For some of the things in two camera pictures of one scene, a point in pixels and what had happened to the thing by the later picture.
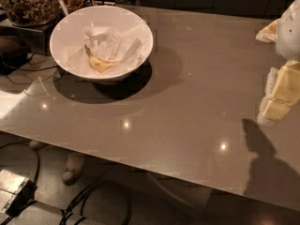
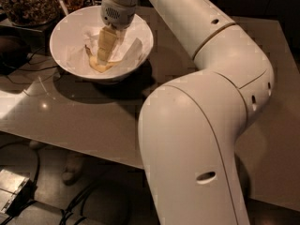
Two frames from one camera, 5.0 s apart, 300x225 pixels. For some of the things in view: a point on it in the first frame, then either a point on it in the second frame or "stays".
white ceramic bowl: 101,43 stays
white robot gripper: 289,35 -> 120,14
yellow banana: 98,65 stays
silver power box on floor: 15,192 stays
